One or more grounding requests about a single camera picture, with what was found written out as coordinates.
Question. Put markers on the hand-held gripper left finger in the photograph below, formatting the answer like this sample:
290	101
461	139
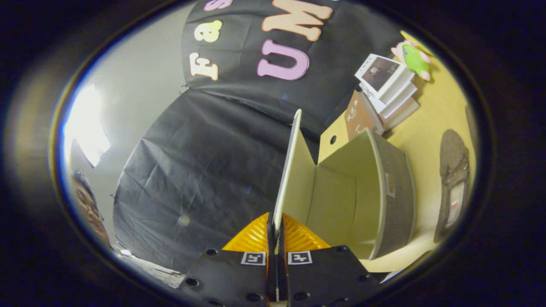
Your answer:
230	273

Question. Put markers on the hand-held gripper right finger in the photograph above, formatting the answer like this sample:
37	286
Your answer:
324	273

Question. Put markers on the grey fabric storage box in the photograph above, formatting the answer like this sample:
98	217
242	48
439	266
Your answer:
332	196

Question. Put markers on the black backdrop cloth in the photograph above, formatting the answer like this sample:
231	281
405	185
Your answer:
192	170

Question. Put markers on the person's head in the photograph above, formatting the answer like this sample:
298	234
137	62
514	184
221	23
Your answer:
87	204

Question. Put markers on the brown cover book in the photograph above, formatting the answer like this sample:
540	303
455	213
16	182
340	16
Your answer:
358	117

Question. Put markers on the white paperback book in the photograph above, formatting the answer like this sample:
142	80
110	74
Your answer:
405	115
401	100

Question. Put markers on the white book with portrait cover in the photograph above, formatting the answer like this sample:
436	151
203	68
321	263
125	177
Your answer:
379	72

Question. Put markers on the ceiling light panel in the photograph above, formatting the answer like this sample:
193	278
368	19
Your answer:
85	123

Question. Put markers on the green and pink plush toy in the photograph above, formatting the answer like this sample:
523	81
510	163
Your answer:
413	59

